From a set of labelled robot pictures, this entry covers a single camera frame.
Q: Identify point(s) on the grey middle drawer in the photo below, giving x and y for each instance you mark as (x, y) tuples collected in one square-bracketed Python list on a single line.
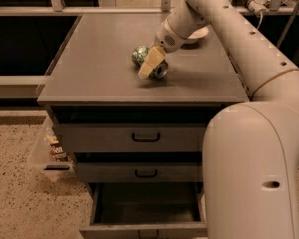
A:
[(97, 172)]

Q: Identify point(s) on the grey bottom drawer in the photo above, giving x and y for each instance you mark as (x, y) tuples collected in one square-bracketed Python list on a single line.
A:
[(146, 211)]

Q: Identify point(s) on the white paper bowl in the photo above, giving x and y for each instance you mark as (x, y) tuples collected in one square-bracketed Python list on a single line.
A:
[(197, 35)]

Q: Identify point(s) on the crushed green soda can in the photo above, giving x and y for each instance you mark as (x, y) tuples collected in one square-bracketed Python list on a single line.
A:
[(139, 55)]

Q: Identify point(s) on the grey drawer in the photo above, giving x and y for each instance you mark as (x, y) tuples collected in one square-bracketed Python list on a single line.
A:
[(146, 211), (84, 138), (97, 172)]

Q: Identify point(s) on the grey drawer cabinet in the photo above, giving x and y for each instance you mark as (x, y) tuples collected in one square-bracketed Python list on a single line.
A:
[(95, 82)]

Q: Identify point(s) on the grey metal rod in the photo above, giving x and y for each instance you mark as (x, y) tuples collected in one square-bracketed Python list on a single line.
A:
[(288, 25)]

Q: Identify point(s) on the red snack package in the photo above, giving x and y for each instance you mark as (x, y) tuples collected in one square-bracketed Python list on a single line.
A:
[(57, 152)]

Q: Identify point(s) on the white power strip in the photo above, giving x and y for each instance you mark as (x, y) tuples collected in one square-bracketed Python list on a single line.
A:
[(258, 7)]

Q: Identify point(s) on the clear plastic storage bin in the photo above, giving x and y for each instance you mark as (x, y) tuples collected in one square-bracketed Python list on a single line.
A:
[(41, 159)]

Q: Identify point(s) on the grey top drawer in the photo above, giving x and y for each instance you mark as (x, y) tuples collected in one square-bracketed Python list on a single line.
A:
[(84, 138)]

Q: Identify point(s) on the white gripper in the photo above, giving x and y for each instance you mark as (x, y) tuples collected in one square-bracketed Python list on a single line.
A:
[(164, 38)]

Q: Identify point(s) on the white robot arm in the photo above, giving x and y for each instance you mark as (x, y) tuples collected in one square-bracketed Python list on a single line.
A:
[(250, 150)]

